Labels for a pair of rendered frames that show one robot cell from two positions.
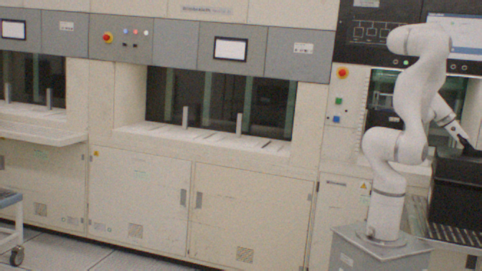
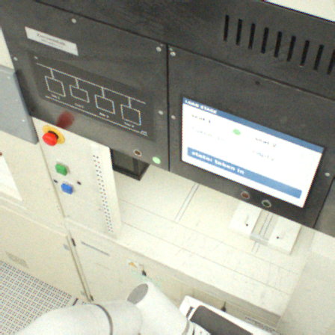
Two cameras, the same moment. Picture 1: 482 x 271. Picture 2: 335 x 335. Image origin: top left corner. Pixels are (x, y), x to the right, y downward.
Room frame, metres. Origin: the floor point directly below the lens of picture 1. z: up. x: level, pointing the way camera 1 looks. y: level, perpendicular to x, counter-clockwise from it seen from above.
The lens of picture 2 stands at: (1.49, -0.97, 2.50)
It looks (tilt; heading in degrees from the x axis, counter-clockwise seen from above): 55 degrees down; 11
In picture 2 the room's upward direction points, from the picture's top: 1 degrees counter-clockwise
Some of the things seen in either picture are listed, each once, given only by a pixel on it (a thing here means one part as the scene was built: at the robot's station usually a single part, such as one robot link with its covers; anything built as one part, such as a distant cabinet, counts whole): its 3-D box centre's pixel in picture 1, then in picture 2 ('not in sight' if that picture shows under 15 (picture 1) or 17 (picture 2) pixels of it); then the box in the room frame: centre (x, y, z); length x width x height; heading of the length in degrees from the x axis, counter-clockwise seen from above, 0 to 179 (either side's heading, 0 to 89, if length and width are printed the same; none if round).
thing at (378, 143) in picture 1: (384, 159); not in sight; (1.59, -0.55, 1.07); 0.19 x 0.12 x 0.24; 52
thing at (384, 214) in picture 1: (384, 214); not in sight; (1.57, -0.58, 0.85); 0.19 x 0.19 x 0.18
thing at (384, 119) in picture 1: (386, 118); not in sight; (2.83, -0.94, 1.06); 0.24 x 0.20 x 0.32; 75
